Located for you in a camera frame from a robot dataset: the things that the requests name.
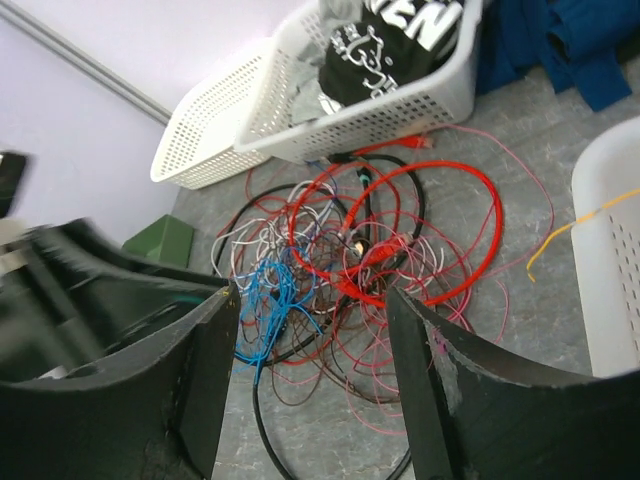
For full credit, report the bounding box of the right white large basket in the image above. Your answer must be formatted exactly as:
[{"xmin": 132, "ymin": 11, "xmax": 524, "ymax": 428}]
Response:
[{"xmin": 571, "ymin": 117, "xmax": 639, "ymax": 377}]

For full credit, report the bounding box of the thin red wire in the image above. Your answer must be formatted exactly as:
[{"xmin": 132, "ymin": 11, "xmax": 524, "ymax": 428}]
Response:
[{"xmin": 219, "ymin": 159, "xmax": 471, "ymax": 369}]

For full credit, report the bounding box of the grey cloth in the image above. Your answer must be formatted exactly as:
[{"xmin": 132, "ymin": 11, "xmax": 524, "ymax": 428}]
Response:
[{"xmin": 288, "ymin": 0, "xmax": 362, "ymax": 125}]

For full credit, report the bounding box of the thin blue wire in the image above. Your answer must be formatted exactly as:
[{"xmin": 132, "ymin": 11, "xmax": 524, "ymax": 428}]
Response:
[{"xmin": 232, "ymin": 247, "xmax": 324, "ymax": 386}]

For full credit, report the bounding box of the thin pink wire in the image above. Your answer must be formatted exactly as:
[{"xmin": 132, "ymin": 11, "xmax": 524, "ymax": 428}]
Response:
[{"xmin": 329, "ymin": 124, "xmax": 556, "ymax": 436}]

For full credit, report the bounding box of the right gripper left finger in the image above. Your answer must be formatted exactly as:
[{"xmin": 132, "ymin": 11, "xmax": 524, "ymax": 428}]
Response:
[{"xmin": 1, "ymin": 285, "xmax": 240, "ymax": 479}]

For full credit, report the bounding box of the blue black garment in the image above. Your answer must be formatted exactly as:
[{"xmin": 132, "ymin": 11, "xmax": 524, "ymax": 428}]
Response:
[{"xmin": 476, "ymin": 1, "xmax": 639, "ymax": 112}]

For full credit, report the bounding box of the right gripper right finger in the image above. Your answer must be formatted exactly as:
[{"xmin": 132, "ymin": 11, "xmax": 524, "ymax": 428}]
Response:
[{"xmin": 386, "ymin": 288, "xmax": 639, "ymax": 479}]

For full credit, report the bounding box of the red ethernet cable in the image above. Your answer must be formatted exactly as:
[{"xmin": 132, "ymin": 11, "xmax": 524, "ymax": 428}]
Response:
[{"xmin": 287, "ymin": 134, "xmax": 504, "ymax": 309}]

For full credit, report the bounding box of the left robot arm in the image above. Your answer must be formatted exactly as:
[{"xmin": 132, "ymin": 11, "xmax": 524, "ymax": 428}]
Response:
[{"xmin": 1, "ymin": 150, "xmax": 229, "ymax": 383}]

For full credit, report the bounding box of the middle white clothes basket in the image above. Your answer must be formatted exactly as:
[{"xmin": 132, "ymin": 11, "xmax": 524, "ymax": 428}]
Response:
[{"xmin": 234, "ymin": 1, "xmax": 485, "ymax": 164}]

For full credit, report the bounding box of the thin white wire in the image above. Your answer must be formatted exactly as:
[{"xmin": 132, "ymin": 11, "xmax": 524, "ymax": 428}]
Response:
[{"xmin": 210, "ymin": 179, "xmax": 446, "ymax": 301}]

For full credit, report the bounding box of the left white empty basket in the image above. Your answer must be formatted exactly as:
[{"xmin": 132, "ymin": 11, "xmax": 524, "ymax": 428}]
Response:
[{"xmin": 150, "ymin": 37, "xmax": 271, "ymax": 190}]

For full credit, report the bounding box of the black printed t-shirt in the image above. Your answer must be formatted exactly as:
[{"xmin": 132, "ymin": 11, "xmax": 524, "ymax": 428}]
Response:
[{"xmin": 318, "ymin": 1, "xmax": 464, "ymax": 113}]

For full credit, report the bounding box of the thin yellow wire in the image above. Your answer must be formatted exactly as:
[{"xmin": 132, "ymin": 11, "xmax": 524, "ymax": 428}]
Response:
[{"xmin": 526, "ymin": 187, "xmax": 640, "ymax": 284}]

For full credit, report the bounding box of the green plastic tray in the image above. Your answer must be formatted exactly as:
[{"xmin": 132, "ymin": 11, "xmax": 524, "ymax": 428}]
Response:
[{"xmin": 122, "ymin": 214, "xmax": 195, "ymax": 273}]

